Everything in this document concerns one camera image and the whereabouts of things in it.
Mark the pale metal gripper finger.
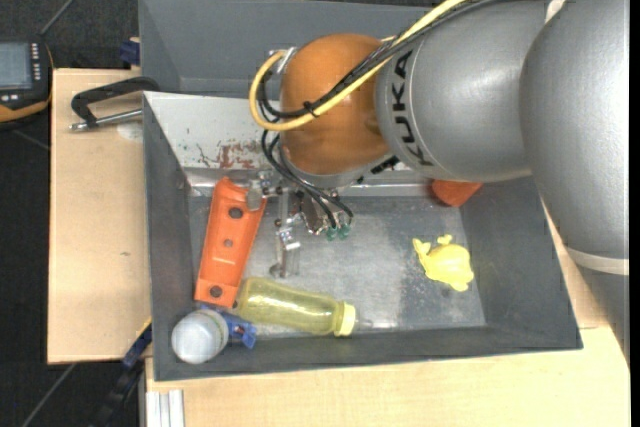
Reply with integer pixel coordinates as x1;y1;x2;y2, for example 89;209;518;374
268;216;290;279
280;227;303;277

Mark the black cylinder on white bracket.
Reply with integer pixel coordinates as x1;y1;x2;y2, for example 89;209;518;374
369;154;402;176

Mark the orange cup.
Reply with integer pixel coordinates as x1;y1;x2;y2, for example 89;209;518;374
429;178;484;208

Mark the yellow clear plastic bottle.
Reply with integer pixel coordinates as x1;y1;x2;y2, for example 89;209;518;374
233;276;374;338

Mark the grey metal bin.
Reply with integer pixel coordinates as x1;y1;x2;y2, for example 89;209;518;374
137;0;584;383

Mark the yellow toy whale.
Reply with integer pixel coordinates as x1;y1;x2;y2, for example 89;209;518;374
411;234;476;293

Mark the orange plastic tool housing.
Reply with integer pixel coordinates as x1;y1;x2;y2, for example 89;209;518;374
193;175;268;311

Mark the pale wood flat board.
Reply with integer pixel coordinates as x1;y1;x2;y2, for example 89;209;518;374
46;67;154;365

